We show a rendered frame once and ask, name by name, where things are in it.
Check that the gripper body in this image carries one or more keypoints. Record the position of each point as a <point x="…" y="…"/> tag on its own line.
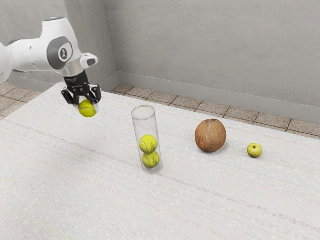
<point x="76" y="82"/>

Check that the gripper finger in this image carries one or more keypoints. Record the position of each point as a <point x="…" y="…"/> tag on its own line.
<point x="95" y="93"/>
<point x="68" y="96"/>

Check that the yellow tennis ball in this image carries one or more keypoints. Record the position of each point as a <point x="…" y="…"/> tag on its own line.
<point x="88" y="110"/>
<point x="148" y="143"/>
<point x="151" y="160"/>

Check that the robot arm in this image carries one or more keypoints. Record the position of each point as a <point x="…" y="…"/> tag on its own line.
<point x="37" y="53"/>

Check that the clear plastic tube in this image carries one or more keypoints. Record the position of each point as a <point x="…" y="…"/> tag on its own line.
<point x="146" y="120"/>

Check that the brown coconut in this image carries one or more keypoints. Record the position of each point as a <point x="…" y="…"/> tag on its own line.
<point x="210" y="135"/>

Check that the green apple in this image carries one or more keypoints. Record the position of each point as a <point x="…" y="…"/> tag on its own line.
<point x="254" y="150"/>

